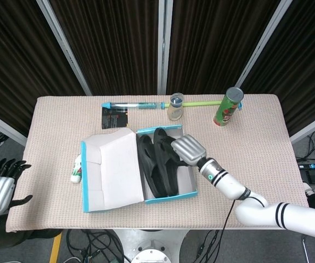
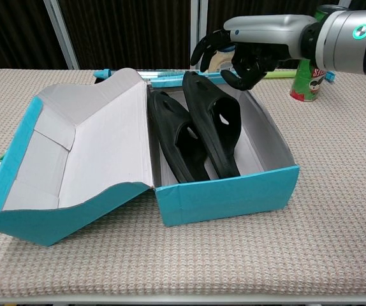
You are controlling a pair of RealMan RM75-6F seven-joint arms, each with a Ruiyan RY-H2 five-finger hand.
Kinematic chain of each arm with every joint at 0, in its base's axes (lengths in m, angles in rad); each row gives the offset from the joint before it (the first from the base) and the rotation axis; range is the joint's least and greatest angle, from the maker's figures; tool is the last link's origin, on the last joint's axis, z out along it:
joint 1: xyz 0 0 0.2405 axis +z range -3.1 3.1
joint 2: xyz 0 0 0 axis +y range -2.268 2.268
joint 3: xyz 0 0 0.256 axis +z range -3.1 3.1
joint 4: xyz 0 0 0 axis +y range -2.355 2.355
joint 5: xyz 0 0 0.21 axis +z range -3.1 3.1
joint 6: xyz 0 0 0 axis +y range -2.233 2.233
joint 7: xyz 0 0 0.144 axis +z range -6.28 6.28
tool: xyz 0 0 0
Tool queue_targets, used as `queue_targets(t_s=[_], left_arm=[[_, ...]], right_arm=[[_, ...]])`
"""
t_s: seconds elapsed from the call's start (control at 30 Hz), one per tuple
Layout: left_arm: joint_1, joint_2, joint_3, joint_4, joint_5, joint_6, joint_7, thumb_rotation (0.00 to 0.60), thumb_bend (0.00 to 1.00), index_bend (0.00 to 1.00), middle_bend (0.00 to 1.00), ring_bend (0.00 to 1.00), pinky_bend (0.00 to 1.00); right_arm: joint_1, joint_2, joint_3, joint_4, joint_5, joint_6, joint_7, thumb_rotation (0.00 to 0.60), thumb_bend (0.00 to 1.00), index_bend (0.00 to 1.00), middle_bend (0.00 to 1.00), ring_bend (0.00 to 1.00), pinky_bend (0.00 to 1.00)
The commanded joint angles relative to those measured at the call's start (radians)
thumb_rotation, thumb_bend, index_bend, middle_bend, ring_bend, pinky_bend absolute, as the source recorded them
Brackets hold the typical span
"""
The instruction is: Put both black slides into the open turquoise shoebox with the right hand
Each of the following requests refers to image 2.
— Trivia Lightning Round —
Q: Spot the dark brown curtain panel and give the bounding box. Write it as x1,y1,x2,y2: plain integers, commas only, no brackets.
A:
58,0,193,70
207,0,366,71
0,0,71,79

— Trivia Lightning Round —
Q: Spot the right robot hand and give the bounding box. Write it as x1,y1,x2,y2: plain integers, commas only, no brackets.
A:
189,14,318,92

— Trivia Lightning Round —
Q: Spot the black slipper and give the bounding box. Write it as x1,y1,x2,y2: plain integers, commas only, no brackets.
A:
147,91,211,184
182,70,242,179

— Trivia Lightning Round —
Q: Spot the green chips can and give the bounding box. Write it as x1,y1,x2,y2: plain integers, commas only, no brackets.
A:
289,4,353,102

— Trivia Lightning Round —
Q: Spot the clear cup with blue lid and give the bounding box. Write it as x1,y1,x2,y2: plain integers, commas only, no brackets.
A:
209,44,238,73

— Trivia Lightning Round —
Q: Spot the grey aluminium partition post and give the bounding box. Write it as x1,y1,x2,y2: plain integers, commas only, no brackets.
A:
189,0,209,69
42,0,80,70

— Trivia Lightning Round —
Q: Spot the beige woven table cloth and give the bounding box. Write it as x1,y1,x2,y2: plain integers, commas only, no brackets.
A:
0,68,366,296

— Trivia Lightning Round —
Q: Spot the blue and green water squirter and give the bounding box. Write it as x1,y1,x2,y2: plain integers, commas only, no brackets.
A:
92,68,335,83

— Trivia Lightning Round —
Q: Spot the light blue shoe box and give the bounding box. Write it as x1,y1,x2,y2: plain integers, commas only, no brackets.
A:
0,67,300,247

